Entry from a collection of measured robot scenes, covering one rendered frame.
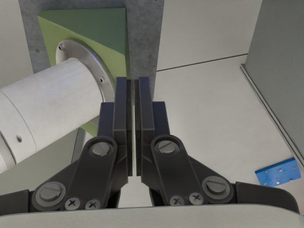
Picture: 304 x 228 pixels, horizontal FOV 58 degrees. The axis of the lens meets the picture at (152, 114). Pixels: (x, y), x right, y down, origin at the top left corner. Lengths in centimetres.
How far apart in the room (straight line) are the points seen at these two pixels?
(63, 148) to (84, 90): 150
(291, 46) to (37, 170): 156
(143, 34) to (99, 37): 18
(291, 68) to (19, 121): 117
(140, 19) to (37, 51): 25
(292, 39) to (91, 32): 104
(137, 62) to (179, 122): 141
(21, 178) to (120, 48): 152
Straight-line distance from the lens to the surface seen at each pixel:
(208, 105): 200
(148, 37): 65
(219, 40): 176
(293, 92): 135
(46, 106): 46
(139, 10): 63
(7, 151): 45
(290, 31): 141
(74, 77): 49
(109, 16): 58
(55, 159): 191
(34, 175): 186
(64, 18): 59
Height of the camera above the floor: 153
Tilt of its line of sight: 51 degrees down
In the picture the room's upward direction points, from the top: 174 degrees clockwise
